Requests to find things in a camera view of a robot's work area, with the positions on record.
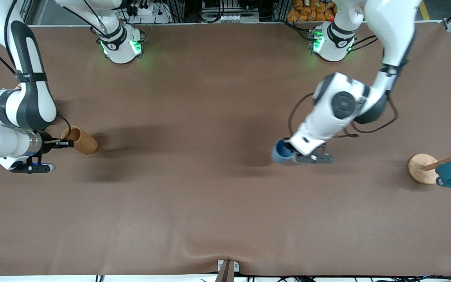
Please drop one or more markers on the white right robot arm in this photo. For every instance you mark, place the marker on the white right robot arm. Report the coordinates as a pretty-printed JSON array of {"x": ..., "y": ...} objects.
[{"x": 29, "y": 105}]

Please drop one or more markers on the brown wooden cylinder holder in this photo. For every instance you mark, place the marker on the brown wooden cylinder holder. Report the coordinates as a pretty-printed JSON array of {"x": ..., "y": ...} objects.
[{"x": 86, "y": 144}]

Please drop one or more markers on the blue cup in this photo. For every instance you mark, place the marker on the blue cup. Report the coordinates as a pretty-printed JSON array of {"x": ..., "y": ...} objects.
[{"x": 278, "y": 154}]

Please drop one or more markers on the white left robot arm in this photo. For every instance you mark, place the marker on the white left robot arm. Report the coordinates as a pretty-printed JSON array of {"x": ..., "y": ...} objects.
[{"x": 343, "y": 103}]

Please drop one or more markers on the brown table mat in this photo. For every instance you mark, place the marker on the brown table mat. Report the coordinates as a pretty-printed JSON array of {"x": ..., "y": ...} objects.
[{"x": 225, "y": 203}]

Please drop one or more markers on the pale wooden chopstick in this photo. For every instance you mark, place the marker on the pale wooden chopstick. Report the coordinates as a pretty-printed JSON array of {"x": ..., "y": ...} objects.
[{"x": 56, "y": 140}]

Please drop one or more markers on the wooden mug tree stand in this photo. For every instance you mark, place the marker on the wooden mug tree stand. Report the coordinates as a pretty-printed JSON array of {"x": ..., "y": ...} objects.
[{"x": 421, "y": 168}]

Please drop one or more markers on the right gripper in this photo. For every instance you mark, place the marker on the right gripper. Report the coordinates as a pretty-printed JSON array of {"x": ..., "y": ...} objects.
[{"x": 46, "y": 142}]

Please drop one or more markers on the orange snack bag pile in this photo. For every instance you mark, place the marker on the orange snack bag pile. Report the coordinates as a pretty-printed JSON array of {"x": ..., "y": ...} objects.
[{"x": 311, "y": 11}]

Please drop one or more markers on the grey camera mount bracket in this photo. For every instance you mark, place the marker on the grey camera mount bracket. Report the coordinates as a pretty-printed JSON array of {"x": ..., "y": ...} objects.
[{"x": 227, "y": 271}]

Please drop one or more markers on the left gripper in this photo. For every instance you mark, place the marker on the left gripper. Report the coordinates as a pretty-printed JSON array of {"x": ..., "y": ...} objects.
[{"x": 288, "y": 146}]

